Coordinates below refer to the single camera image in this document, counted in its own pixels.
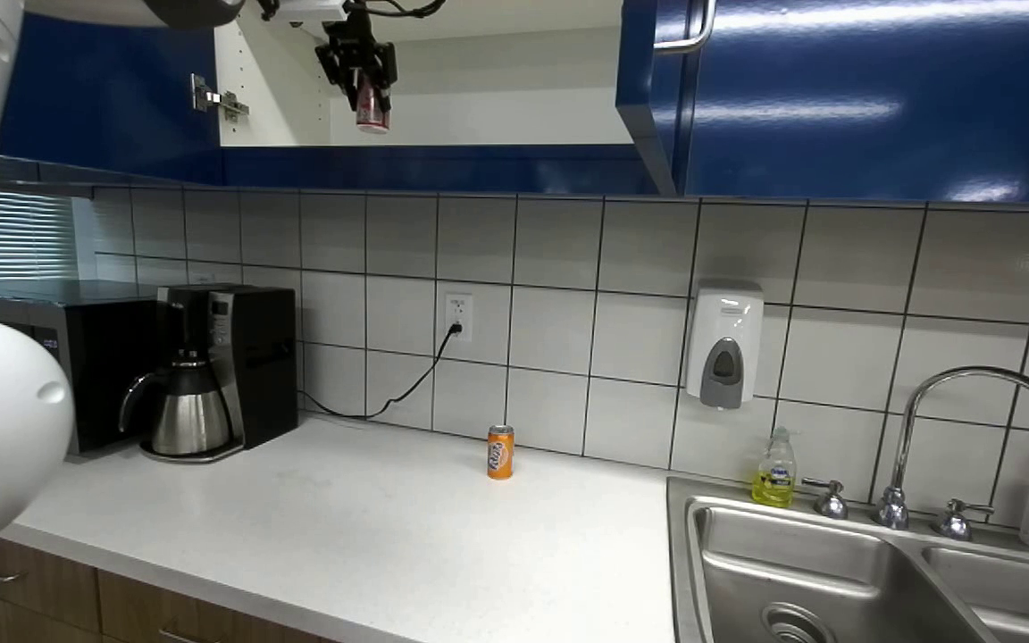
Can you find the black steel microwave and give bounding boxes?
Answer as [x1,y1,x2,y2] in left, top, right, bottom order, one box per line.
[0,280,171,458]

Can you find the white wall soap dispenser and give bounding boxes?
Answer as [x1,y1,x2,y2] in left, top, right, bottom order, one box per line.
[682,283,768,412]

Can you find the blue cupboard door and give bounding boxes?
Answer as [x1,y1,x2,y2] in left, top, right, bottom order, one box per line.
[615,0,722,200]
[0,11,224,191]

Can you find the wooden base cabinet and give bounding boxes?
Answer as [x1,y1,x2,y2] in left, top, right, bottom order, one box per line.
[0,537,341,643]

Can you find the closed blue wall cupboard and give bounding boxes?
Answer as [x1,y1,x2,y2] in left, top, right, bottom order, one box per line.
[673,0,1029,209]

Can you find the white wall outlet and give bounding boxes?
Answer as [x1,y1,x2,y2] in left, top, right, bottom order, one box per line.
[440,294,478,352]

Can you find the silver cupboard door handle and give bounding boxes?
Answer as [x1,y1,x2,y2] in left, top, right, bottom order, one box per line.
[651,0,717,53]

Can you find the stainless steel double sink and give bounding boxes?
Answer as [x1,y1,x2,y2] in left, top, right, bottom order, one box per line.
[666,475,1029,643]

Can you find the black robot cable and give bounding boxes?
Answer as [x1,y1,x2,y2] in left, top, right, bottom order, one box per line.
[358,0,450,22]

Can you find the window blinds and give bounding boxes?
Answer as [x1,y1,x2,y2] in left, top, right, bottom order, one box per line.
[0,191,100,290]

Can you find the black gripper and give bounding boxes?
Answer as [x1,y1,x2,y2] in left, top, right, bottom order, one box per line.
[315,7,400,122]

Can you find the open white-lined wall cupboard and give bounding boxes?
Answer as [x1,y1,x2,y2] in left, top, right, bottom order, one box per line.
[0,0,661,200]

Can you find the chrome sink faucet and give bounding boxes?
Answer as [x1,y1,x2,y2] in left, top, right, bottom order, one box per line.
[801,364,1029,542]

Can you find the silver cupboard hinge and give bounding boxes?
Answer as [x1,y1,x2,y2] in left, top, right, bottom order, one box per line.
[186,72,249,122]

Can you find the black steel coffee maker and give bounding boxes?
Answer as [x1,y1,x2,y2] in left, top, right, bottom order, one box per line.
[153,283,300,462]

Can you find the yellow dish soap bottle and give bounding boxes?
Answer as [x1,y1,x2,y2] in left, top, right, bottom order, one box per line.
[747,427,801,512]

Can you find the orange soda can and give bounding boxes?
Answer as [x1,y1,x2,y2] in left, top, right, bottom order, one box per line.
[484,427,518,481]

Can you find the black power cord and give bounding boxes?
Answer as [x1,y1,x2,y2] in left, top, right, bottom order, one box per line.
[298,319,467,427]

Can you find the steel coffee carafe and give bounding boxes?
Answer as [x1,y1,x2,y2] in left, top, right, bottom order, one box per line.
[119,342,237,462]

